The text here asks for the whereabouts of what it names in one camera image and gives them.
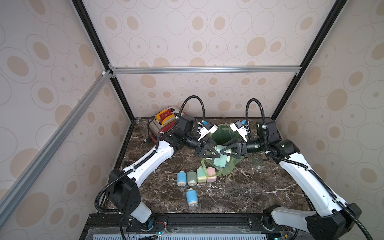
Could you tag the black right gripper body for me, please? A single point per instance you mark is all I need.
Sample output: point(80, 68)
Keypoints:
point(241, 146)

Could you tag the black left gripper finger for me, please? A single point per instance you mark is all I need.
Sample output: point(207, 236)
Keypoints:
point(211, 142)
point(209, 154)

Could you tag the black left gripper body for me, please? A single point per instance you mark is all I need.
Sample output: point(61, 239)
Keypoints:
point(198, 145)

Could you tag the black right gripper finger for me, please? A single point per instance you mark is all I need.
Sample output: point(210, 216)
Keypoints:
point(233, 143)
point(235, 153)

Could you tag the pink pencil sharpener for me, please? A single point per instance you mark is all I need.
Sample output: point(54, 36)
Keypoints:
point(211, 175)

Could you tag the mint green pencil sharpener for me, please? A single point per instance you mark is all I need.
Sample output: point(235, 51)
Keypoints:
point(226, 151)

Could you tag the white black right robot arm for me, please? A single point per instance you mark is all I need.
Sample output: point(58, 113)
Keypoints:
point(331, 217)

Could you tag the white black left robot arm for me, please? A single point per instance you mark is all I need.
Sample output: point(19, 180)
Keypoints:
point(121, 194)

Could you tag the light green pencil sharpener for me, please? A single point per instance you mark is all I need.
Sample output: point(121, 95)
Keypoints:
point(201, 176)

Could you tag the sage green pencil sharpener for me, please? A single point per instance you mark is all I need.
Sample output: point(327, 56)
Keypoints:
point(192, 178)

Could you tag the blue pencil sharpener in row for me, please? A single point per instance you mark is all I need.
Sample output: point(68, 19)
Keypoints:
point(181, 179)

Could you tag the blue pencil sharpener in front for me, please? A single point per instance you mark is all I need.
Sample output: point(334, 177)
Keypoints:
point(192, 197)

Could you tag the green plastic bin liner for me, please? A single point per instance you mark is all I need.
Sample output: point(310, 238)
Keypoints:
point(221, 136)

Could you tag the red yellow toy items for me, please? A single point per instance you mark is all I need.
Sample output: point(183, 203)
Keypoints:
point(166, 116)

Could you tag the red plastic basket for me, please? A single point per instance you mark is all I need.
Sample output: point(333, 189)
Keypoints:
point(155, 128)

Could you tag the silver aluminium crossbar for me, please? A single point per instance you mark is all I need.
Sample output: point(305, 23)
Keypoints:
point(207, 70)

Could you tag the silver aluminium side bar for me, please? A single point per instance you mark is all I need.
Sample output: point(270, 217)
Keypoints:
point(28, 177)

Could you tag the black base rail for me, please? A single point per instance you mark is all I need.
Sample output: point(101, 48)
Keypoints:
point(187, 227)

